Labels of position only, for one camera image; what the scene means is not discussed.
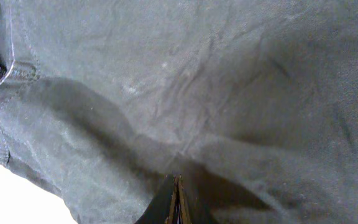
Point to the black shorts with mesh lining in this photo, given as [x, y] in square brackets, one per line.
[253, 103]

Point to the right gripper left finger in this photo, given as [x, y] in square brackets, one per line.
[161, 208]

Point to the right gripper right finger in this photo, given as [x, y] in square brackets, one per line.
[190, 208]

